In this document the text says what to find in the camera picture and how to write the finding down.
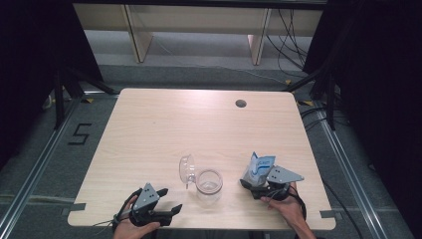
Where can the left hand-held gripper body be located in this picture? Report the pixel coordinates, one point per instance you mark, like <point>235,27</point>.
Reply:
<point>146,200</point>

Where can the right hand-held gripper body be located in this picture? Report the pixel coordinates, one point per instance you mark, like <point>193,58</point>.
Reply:
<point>282,176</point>

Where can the white blue printed bag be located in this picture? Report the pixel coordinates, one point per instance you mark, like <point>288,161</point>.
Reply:
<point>260,167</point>

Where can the person's right hand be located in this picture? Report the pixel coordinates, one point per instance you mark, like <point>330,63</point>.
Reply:
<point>287,207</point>

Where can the person's left hand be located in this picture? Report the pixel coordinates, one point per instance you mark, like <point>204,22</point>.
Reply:
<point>129,232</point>

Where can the grey tape piece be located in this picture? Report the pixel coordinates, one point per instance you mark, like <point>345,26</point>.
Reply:
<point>78,207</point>
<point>327,214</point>

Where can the yellow black tape piece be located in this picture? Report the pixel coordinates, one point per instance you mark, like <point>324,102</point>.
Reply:
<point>306,103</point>
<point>87,100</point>

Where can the black metal stand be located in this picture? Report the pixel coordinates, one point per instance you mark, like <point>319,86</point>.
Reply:
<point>330,99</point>
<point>59,99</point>

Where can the black curtain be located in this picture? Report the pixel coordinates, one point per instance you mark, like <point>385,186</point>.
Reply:
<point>30,66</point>
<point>378,83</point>

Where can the aluminium floor rail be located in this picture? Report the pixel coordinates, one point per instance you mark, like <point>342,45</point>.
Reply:
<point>348,172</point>
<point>40,159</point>

